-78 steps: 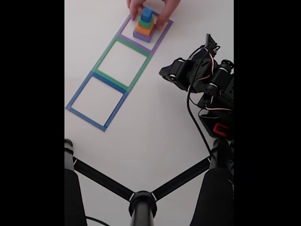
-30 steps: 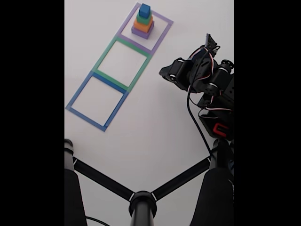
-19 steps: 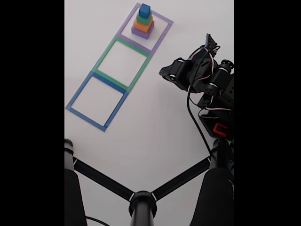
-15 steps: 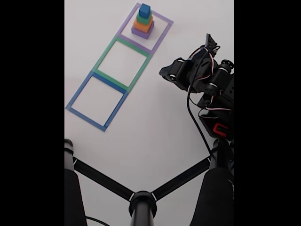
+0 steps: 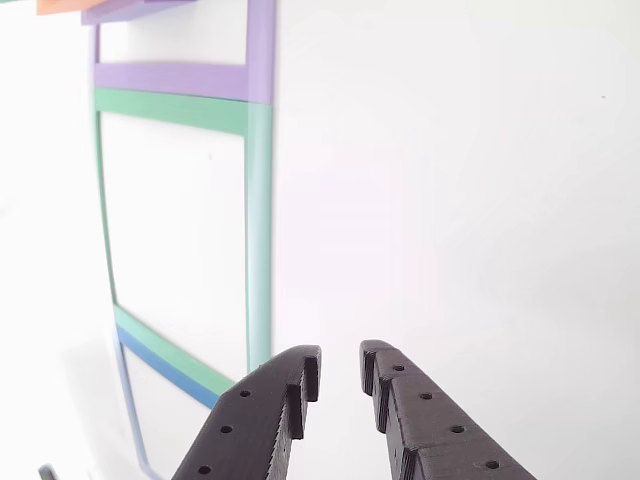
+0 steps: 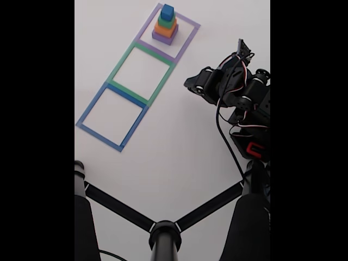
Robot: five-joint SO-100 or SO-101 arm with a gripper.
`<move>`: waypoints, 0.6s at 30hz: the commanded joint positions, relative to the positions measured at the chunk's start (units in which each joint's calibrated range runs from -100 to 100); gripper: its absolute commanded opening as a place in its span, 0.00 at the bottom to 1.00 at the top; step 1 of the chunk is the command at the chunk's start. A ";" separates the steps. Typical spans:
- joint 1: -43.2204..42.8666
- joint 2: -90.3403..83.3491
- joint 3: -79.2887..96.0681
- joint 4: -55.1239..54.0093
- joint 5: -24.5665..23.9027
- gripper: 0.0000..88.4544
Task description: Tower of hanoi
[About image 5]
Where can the purple cube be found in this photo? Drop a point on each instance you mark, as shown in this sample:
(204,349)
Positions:
(120,12)

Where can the orange cube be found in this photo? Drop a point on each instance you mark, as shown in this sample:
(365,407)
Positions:
(62,6)

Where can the blue square frame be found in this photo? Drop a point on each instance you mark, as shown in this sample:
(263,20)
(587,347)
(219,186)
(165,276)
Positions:
(165,367)

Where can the green square frame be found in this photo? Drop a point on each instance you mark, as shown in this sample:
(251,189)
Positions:
(259,225)

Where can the purple square frame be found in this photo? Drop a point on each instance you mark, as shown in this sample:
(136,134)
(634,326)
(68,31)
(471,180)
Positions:
(170,77)

